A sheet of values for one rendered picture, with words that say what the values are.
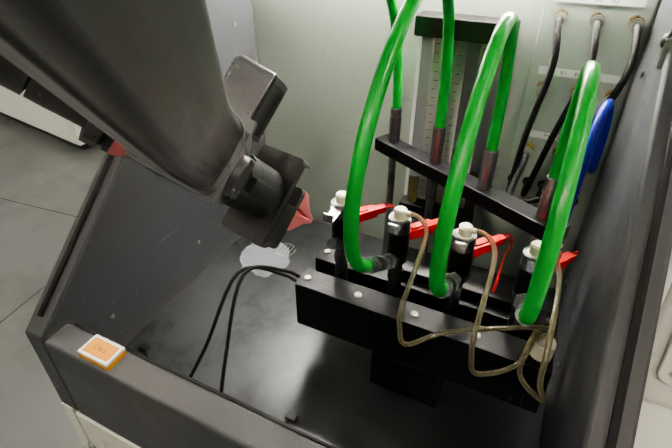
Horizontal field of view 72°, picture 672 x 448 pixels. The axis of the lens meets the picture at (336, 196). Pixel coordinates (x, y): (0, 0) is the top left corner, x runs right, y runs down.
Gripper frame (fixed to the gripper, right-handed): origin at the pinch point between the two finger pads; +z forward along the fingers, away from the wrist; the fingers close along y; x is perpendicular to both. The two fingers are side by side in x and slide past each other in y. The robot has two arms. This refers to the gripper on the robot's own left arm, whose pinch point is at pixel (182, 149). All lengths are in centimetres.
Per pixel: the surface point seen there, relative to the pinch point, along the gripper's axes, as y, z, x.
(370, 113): -17.3, 7.4, -12.2
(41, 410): 101, 29, 111
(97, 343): 6.5, 5.2, 27.7
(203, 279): 29.9, 22.5, 23.3
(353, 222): -17.8, 11.5, -3.8
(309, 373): 3.0, 34.0, 20.9
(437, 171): 2.2, 33.0, -15.0
